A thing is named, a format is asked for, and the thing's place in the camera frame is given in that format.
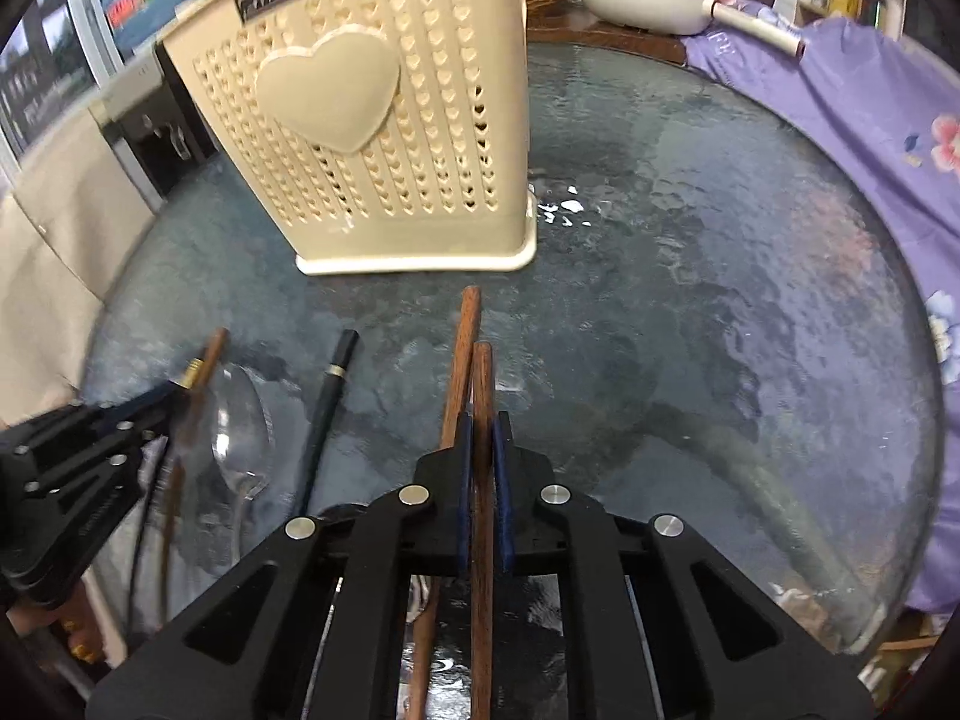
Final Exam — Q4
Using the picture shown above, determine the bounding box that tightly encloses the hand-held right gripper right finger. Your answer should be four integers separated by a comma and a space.
492, 411, 877, 720

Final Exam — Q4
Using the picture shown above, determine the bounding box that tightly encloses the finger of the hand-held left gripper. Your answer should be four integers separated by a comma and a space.
0, 427, 167, 500
41, 381, 188, 440

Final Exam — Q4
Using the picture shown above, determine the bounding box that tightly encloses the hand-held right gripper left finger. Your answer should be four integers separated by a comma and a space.
86, 412, 473, 720

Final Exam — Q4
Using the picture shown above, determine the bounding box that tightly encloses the brown chopstick with brass ring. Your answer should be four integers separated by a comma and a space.
154, 327, 230, 616

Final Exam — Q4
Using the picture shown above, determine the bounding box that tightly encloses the brown wooden chopstick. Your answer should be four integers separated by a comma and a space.
405, 285, 482, 720
469, 341, 496, 720

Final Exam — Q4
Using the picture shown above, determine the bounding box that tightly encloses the metal spoon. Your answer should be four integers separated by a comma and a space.
202, 364, 275, 541

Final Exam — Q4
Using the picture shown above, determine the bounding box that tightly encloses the black chopstick with silver ring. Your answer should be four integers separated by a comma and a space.
296, 328, 359, 518

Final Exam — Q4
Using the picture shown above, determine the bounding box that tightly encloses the cream heart-pattern utensil holder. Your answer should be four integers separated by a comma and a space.
154, 0, 541, 276

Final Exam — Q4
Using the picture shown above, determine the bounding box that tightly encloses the person's left hand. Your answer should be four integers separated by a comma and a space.
7, 585, 102, 665

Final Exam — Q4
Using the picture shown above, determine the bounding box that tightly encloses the water dispenser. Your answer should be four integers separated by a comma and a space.
90, 41, 226, 211

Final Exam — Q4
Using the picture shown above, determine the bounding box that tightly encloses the window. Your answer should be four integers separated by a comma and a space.
0, 0, 98, 158

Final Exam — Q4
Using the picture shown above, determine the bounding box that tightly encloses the brown wooden side table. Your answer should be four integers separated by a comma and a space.
525, 7, 687, 65

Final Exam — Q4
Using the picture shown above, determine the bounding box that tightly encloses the purple floral cloth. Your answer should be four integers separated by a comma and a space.
682, 4, 960, 616

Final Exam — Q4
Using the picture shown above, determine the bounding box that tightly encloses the white cooking pan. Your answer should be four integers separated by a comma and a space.
576, 0, 807, 57

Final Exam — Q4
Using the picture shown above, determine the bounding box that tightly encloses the black cable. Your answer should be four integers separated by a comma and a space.
127, 457, 170, 638

